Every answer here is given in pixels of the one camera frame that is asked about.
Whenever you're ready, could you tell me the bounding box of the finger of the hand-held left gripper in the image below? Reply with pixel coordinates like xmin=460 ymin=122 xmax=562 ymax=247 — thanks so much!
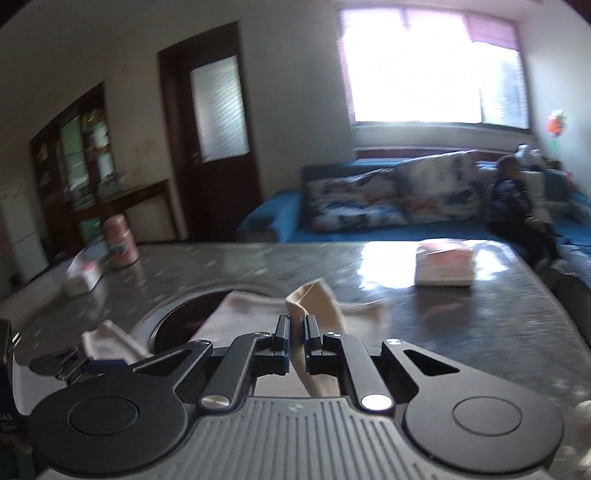
xmin=28 ymin=348 xmax=132 ymax=385

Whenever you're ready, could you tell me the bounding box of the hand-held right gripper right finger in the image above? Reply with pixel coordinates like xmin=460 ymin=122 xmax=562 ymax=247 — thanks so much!
xmin=302 ymin=316 xmax=467 ymax=414

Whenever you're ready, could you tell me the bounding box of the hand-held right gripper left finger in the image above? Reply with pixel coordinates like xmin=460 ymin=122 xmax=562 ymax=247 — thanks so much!
xmin=134 ymin=316 xmax=291 ymax=414

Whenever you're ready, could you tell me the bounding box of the beige cloth garment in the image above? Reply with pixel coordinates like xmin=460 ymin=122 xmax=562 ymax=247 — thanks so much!
xmin=81 ymin=279 xmax=389 ymax=398

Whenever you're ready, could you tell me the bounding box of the white pink cardboard box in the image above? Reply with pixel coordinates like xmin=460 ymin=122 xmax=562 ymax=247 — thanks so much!
xmin=65 ymin=247 xmax=107 ymax=296

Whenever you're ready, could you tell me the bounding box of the round black induction cooktop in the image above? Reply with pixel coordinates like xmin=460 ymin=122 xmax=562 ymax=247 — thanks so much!
xmin=131 ymin=286 xmax=278 ymax=356

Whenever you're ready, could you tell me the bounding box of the blue sofa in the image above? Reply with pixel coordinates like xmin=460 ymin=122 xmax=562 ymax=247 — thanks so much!
xmin=235 ymin=159 xmax=591 ymax=296

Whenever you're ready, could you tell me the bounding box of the white refrigerator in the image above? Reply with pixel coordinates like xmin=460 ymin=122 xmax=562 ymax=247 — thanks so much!
xmin=0 ymin=180 xmax=49 ymax=284

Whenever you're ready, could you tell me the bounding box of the pink owl face jar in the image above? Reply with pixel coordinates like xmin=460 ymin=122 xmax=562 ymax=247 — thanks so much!
xmin=102 ymin=213 xmax=139 ymax=269

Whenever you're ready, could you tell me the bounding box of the long butterfly print pillow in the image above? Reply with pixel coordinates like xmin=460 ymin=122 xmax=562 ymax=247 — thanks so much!
xmin=305 ymin=168 xmax=409 ymax=232

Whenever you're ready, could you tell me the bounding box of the white pink tissue pack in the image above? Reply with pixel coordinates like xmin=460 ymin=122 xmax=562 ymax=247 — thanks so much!
xmin=413 ymin=239 xmax=478 ymax=288

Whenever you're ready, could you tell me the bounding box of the dark wooden glass door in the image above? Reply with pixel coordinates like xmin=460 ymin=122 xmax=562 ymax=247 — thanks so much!
xmin=159 ymin=21 xmax=264 ymax=241

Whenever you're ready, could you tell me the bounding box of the dark wooden glass cabinet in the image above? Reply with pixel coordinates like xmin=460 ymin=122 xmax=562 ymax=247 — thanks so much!
xmin=30 ymin=83 xmax=121 ymax=259

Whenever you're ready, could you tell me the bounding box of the dark wooden desk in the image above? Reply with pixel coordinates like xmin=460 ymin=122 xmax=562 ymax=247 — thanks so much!
xmin=95 ymin=179 xmax=174 ymax=245

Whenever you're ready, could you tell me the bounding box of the square butterfly print pillow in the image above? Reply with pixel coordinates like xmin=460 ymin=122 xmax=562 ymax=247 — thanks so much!
xmin=394 ymin=150 xmax=490 ymax=224

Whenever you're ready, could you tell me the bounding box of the white plush toy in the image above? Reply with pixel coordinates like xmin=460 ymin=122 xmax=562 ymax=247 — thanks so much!
xmin=515 ymin=144 xmax=546 ymax=167

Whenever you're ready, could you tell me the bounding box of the large window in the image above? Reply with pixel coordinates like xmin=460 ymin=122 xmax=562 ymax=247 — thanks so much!
xmin=335 ymin=4 xmax=532 ymax=130

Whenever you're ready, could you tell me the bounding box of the colourful pinwheel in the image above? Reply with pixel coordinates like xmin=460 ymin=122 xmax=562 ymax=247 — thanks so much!
xmin=545 ymin=108 xmax=568 ymax=153

